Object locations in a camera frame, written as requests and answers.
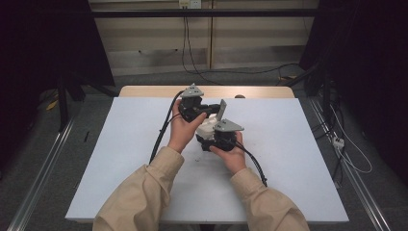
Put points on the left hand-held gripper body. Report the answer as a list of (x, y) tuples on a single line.
[(191, 107)]

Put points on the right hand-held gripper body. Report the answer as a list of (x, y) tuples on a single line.
[(226, 136)]

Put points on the clear glass jar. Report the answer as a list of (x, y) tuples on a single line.
[(207, 127)]

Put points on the person's left hand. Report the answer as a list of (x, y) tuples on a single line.
[(183, 133)]

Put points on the person's right hand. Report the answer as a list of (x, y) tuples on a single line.
[(235, 159)]

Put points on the light wooden table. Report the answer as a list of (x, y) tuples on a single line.
[(256, 91)]

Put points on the white table cover board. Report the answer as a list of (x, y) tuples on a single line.
[(288, 154)]

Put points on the white power strip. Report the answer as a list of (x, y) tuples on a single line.
[(338, 142)]

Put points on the black metal stand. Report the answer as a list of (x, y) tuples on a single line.
[(62, 102)]

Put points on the yellow tape piece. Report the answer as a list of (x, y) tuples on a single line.
[(52, 104)]

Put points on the black curtain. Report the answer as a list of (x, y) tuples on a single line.
[(45, 41), (369, 64)]

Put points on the black horizontal frame bar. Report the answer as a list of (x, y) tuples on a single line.
[(205, 13)]

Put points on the white wall socket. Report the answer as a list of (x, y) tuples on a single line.
[(190, 3)]

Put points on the metal floor rail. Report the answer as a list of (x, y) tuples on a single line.
[(356, 179), (41, 173)]

